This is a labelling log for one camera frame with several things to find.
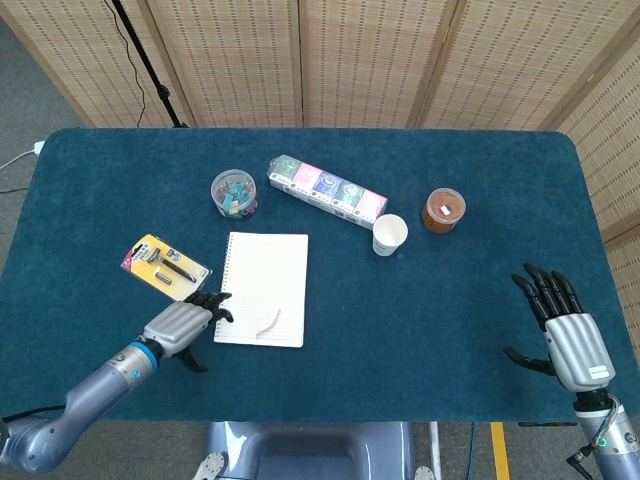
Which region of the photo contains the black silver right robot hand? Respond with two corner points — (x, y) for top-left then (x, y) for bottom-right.
(503, 263), (617, 407)

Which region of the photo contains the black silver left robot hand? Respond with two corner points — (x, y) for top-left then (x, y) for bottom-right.
(143, 290), (235, 374)

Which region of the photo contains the small pink strip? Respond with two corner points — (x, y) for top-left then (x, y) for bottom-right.
(255, 308), (283, 338)

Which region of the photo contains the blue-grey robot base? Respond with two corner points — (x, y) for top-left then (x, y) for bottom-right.
(192, 421), (435, 480)

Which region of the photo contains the yellow razor blister pack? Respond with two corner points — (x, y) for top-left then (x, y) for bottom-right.
(119, 233), (213, 307)

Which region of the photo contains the white spiral notebook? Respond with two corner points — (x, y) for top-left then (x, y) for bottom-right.
(213, 231), (310, 349)

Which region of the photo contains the clear jar of binder clips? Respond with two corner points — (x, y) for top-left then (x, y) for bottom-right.
(210, 169), (260, 220)

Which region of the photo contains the white table leg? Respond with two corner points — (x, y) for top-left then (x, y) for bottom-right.
(428, 422), (443, 480)

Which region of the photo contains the blue table cloth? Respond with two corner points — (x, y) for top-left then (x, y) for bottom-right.
(0, 127), (640, 424)

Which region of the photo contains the clear jar of rubber bands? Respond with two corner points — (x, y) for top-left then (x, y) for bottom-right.
(421, 187), (467, 233)

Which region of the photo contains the multicolour tissue pack row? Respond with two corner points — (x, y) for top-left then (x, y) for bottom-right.
(266, 154), (389, 231)

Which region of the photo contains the white paper cup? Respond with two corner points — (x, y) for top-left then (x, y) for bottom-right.
(371, 213), (409, 257)

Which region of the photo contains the black tripod stand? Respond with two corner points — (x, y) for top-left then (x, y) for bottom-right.
(110, 0), (190, 128)

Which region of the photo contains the bamboo folding screen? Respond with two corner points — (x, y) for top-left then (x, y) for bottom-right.
(0, 0), (640, 331)

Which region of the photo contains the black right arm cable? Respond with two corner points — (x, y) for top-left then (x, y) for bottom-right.
(567, 444), (599, 471)

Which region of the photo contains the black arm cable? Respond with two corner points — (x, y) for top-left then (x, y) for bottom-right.
(0, 405), (67, 422)
(567, 444), (599, 471)

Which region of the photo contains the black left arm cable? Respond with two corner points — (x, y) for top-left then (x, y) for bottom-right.
(0, 405), (67, 422)

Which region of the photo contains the white power strip with cord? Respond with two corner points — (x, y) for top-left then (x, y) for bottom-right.
(0, 141), (45, 172)

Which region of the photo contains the thin black hanging cable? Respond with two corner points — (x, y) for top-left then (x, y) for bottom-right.
(103, 0), (146, 127)

